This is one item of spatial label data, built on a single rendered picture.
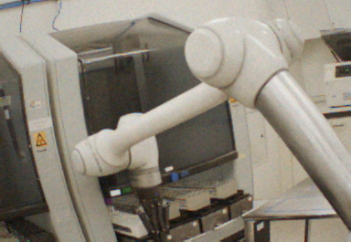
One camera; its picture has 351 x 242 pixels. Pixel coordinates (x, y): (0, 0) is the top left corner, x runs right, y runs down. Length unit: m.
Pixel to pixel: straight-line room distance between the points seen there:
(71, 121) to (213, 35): 0.73
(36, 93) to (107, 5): 1.65
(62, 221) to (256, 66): 0.85
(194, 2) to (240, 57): 2.64
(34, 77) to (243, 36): 0.75
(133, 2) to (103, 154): 1.96
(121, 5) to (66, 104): 1.66
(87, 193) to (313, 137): 0.88
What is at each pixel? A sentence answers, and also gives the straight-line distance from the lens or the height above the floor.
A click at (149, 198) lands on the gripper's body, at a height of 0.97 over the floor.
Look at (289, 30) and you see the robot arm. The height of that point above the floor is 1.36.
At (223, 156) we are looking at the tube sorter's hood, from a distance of 1.84.
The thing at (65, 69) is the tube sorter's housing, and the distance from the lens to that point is 1.48.
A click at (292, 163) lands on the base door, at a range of 3.95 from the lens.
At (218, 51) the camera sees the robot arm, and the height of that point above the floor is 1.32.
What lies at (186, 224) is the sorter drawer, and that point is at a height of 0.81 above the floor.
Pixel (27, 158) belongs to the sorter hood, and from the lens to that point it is 1.38.
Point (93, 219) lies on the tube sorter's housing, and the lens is 1.52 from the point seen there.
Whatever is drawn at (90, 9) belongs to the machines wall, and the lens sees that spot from 2.91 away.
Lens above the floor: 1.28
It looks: 3 degrees down
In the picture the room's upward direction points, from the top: 10 degrees counter-clockwise
